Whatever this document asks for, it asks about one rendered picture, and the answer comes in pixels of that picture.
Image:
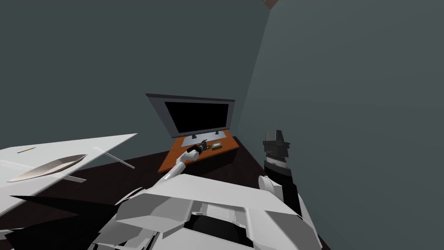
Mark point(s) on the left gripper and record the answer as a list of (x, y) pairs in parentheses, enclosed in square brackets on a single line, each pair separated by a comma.
[(204, 146)]

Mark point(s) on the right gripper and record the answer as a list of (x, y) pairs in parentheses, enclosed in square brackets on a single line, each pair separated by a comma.
[(276, 148)]

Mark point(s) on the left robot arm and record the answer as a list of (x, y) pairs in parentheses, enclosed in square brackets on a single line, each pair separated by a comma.
[(181, 161)]

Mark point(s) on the small tan box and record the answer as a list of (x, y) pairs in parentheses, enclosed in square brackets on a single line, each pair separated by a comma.
[(217, 145)]

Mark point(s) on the orange wooden table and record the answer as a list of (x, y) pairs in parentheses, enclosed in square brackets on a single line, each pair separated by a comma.
[(180, 154)]

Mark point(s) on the grey flat screen television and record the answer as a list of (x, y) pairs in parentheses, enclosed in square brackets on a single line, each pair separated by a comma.
[(196, 116)]

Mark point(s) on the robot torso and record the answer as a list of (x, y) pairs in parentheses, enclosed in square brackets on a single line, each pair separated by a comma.
[(208, 194)]

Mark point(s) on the white table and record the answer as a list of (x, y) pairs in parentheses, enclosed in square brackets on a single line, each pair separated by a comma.
[(93, 144)]

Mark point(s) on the silver oval bowl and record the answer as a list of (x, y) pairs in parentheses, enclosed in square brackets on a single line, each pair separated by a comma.
[(48, 167)]

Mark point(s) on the yellow pencil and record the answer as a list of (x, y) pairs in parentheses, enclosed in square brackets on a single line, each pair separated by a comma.
[(26, 150)]

